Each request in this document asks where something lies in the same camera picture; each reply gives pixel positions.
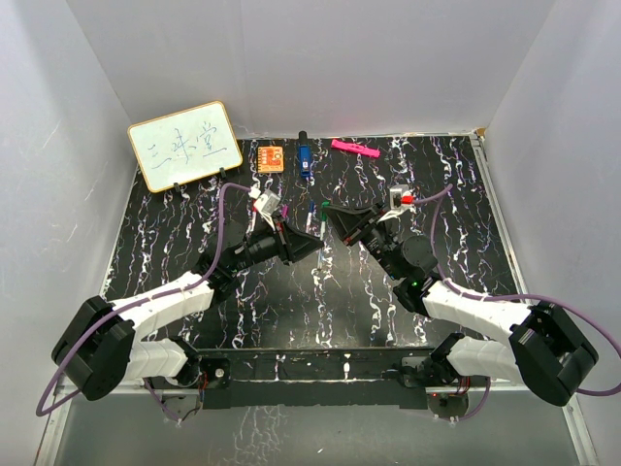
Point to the small whiteboard wooden frame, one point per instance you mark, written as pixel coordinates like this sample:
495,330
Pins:
185,146

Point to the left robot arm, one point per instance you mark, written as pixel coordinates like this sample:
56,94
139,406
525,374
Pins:
106,343

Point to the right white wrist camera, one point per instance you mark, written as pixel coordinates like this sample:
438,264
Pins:
399,196

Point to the green pen cap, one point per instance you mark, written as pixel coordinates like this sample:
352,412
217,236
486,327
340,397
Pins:
323,212

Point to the blue black marker tool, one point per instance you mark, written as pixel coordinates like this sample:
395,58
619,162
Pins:
304,155

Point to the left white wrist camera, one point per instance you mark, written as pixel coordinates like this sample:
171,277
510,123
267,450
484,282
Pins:
266,204

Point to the pink plastic tool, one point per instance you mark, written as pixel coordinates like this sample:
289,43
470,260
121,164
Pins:
355,148

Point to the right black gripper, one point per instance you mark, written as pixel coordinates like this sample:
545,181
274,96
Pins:
349,222

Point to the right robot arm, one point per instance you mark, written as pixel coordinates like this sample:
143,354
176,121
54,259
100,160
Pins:
523,340

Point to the orange card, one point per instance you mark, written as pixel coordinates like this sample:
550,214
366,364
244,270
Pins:
270,159

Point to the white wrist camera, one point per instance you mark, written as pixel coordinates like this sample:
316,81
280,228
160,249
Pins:
399,196
266,204

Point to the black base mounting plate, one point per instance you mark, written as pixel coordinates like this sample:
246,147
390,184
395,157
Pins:
235,378

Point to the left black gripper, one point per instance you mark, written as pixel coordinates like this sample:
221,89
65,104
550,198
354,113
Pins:
299,244

